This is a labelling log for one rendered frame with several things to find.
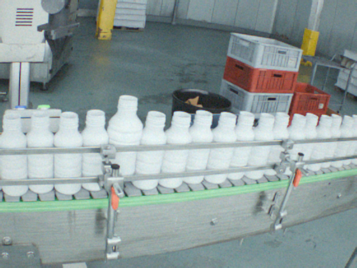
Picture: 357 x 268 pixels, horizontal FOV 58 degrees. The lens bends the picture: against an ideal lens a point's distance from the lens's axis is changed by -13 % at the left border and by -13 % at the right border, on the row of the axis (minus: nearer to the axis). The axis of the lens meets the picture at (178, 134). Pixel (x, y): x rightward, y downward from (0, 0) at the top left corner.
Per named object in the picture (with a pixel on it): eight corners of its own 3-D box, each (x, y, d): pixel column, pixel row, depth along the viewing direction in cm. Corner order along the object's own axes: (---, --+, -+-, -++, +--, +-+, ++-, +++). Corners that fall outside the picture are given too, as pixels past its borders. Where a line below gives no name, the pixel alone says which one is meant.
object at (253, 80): (249, 92, 301) (255, 67, 293) (221, 77, 332) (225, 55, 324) (294, 94, 333) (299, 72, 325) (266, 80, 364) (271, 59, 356)
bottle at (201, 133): (173, 173, 87) (185, 108, 81) (193, 171, 90) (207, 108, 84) (186, 187, 83) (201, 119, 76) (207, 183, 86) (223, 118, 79)
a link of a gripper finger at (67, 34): (71, 59, 91) (73, 26, 86) (52, 67, 85) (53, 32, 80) (55, 53, 93) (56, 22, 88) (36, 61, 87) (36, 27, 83)
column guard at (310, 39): (304, 65, 994) (312, 30, 951) (296, 61, 1026) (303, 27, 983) (313, 67, 1011) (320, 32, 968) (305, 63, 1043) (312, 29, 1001)
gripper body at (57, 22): (80, 29, 89) (81, 2, 85) (51, 37, 81) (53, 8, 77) (63, 24, 91) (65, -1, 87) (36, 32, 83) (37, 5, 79)
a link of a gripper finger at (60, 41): (77, 57, 93) (79, 24, 88) (58, 64, 87) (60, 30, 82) (60, 52, 95) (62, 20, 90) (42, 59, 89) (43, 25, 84)
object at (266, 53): (255, 67, 292) (260, 43, 283) (225, 55, 323) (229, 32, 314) (299, 72, 325) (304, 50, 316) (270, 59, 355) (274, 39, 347)
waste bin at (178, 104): (172, 190, 269) (188, 108, 244) (151, 161, 305) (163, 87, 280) (224, 185, 288) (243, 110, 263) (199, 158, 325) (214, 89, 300)
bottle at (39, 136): (59, 189, 72) (60, 115, 66) (37, 198, 67) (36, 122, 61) (43, 177, 75) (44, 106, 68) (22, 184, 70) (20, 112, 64)
